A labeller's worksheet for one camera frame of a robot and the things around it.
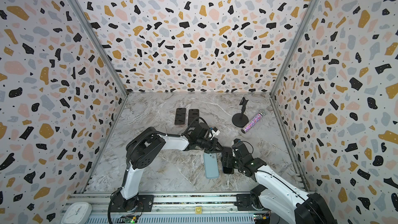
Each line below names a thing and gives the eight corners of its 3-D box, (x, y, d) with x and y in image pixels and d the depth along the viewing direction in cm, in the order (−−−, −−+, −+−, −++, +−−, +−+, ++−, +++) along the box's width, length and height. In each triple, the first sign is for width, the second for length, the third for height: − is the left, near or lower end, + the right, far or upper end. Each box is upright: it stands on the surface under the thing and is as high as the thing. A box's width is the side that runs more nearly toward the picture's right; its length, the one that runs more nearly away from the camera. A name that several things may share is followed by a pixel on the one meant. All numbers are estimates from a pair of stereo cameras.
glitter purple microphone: (243, 133, 101) (244, 131, 98) (240, 130, 102) (241, 128, 100) (264, 115, 111) (265, 112, 108) (261, 112, 112) (262, 109, 110)
